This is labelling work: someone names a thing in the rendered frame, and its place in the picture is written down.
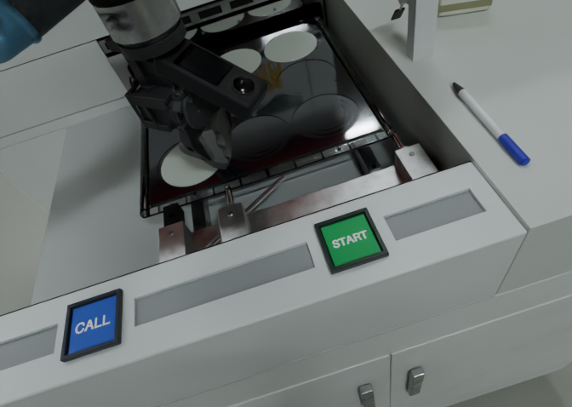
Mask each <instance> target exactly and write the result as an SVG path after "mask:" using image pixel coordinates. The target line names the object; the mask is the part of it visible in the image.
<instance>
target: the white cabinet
mask: <svg viewBox="0 0 572 407"><path fill-rule="evenodd" d="M571 362H572V271H568V272H564V273H561V274H558V275H556V276H553V277H550V278H546V279H543V280H541V281H538V282H535V283H532V284H528V285H525V286H523V287H520V288H516V289H512V290H509V291H507V292H504V293H501V294H498V295H495V297H493V298H490V299H488V300H485V301H480V302H478V303H475V304H472V305H470V306H467V307H463V308H460V309H457V310H454V311H452V312H446V313H444V314H441V315H438V316H436V317H433V318H429V319H426V320H423V321H420V322H418V323H415V324H411V325H408V326H405V327H402V328H400V329H397V330H392V331H389V332H386V333H384V334H381V335H377V336H374V337H371V338H369V339H366V340H363V341H359V342H356V343H353V344H351V345H348V346H345V347H340V348H337V349H335V350H332V351H329V352H326V353H322V354H319V355H317V356H314V357H311V358H307V359H304V360H301V361H299V362H296V363H293V364H288V365H285V366H283V367H280V368H277V369H275V370H270V371H267V372H265V373H262V374H259V375H255V376H252V377H250V378H247V379H244V380H241V381H236V382H233V383H231V384H228V385H225V386H223V387H218V388H216V389H213V390H210V391H207V392H205V393H200V394H198V395H195V396H192V397H190V398H184V399H182V400H179V401H176V402H173V403H171V404H166V405H164V406H161V407H447V406H450V405H452V404H457V403H459V402H462V401H465V400H468V399H470V398H476V397H478V396H481V395H484V394H486V393H491V392H493V391H496V390H499V389H502V388H504V387H509V386H511V385H514V384H517V383H520V382H523V381H527V380H530V379H533V378H536V377H538V376H541V375H545V374H548V373H551V372H553V371H556V370H561V369H562V368H564V367H565V366H566V365H568V364H569V363H571Z"/></svg>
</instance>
